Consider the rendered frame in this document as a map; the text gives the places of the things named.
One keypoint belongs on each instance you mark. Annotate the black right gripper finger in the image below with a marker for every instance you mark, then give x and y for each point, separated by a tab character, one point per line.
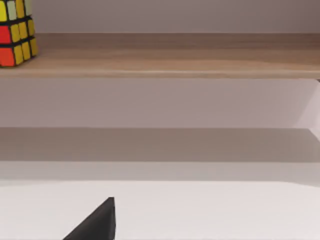
100	222

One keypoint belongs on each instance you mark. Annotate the wooden shelf board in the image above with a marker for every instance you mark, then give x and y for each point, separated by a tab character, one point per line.
160	55

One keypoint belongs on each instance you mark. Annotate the multicoloured puzzle cube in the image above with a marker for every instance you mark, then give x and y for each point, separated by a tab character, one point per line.
17	35

